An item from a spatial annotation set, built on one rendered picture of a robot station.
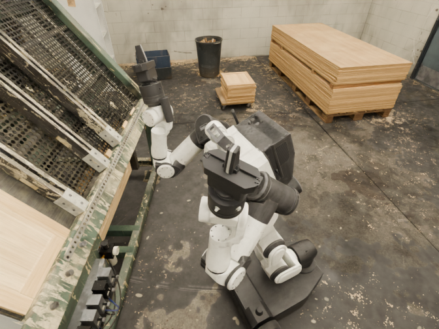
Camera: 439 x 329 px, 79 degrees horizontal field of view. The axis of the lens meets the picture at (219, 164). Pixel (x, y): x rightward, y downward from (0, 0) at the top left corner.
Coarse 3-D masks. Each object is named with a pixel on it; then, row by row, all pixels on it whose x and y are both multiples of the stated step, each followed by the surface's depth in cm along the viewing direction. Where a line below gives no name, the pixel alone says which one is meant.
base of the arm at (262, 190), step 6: (264, 174) 81; (264, 180) 80; (270, 180) 81; (258, 186) 81; (264, 186) 79; (258, 192) 80; (264, 192) 79; (246, 198) 84; (252, 198) 81; (258, 198) 80; (294, 204) 84; (294, 210) 84
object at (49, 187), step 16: (0, 144) 111; (0, 160) 110; (16, 160) 115; (16, 176) 116; (32, 176) 116; (48, 176) 123; (48, 192) 122; (64, 192) 126; (64, 208) 129; (80, 208) 129
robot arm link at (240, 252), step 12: (252, 228) 81; (264, 228) 83; (240, 240) 82; (252, 240) 82; (204, 252) 84; (240, 252) 82; (240, 264) 81; (228, 276) 79; (240, 276) 81; (228, 288) 79
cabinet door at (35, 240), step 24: (0, 192) 108; (0, 216) 104; (24, 216) 111; (0, 240) 100; (24, 240) 107; (48, 240) 115; (0, 264) 97; (24, 264) 103; (48, 264) 110; (0, 288) 94; (24, 288) 100; (24, 312) 96
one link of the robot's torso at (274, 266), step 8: (256, 248) 160; (280, 248) 143; (256, 256) 167; (272, 256) 144; (280, 256) 147; (264, 264) 157; (272, 264) 149; (280, 264) 167; (272, 272) 168; (280, 272) 168; (272, 280) 171
